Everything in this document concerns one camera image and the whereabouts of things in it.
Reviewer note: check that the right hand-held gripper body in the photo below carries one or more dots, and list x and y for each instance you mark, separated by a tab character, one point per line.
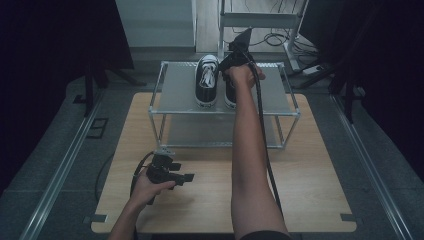
238	53

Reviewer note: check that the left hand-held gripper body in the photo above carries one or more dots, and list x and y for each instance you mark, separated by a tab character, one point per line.
160	170

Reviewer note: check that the black white canvas sneaker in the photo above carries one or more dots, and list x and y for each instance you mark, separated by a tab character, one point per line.
206	85
230	96

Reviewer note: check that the metal frame shoe rack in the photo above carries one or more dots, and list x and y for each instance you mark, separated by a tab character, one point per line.
180	90

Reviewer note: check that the person's right hand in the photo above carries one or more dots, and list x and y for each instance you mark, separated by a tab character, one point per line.
243	76

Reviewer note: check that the person's left hand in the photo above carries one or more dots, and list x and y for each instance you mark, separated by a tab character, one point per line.
143	191

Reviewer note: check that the white metal stand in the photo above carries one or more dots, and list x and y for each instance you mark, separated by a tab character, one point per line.
256	20

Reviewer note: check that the white power strip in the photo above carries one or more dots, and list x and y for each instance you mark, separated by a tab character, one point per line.
311	70

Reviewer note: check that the white cabinet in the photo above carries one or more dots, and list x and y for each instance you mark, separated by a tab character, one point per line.
153	23

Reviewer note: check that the person's dark sleeve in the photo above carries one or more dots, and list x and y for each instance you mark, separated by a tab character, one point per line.
265	236

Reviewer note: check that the black stand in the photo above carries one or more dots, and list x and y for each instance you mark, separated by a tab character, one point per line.
88	90
348	100

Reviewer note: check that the dark curtain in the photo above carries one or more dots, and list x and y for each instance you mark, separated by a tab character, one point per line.
393	66
50	50

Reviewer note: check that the metal floor rail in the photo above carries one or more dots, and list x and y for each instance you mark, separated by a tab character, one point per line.
373	173
60	173

